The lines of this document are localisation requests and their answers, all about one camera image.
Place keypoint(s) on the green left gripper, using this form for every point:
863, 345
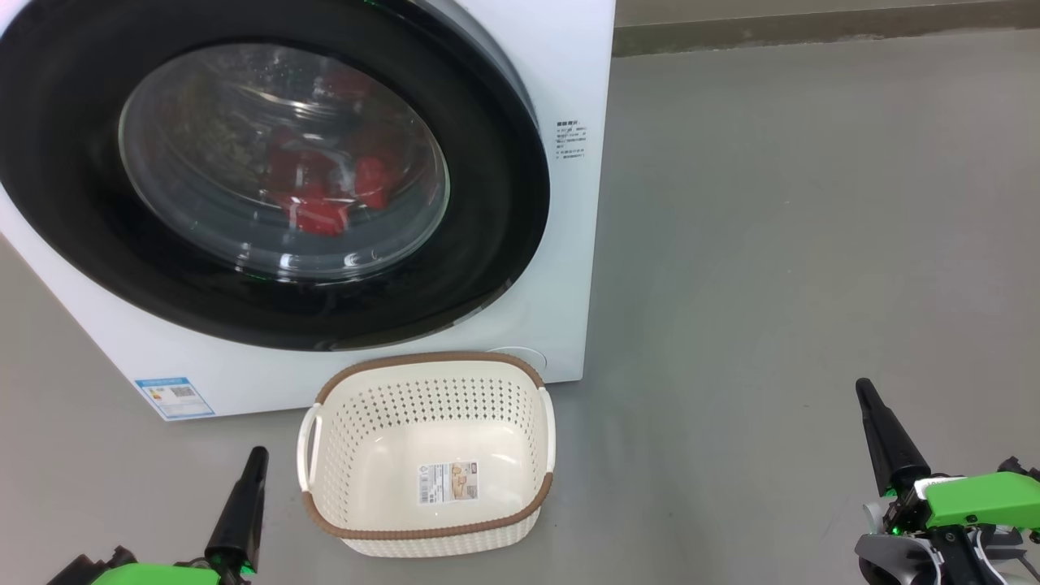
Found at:
154, 575

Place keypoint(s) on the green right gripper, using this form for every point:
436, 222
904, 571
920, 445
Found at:
983, 497

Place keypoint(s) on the red clothing with white stripes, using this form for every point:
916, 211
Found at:
321, 215

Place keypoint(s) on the washing machine round door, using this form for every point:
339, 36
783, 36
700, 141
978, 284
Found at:
73, 187

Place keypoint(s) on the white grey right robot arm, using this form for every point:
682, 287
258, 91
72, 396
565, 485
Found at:
894, 561

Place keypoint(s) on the cream perforated basket brown rim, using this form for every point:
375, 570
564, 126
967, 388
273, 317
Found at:
357, 406

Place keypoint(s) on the printed label sticker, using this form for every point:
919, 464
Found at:
448, 483

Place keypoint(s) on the white front-load washing machine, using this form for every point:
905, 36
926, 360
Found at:
561, 73

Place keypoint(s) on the blue energy label sticker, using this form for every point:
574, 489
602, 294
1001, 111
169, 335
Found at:
174, 397

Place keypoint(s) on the small printed text sticker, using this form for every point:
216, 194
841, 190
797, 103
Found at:
571, 140

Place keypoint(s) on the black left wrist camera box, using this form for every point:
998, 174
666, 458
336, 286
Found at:
89, 569

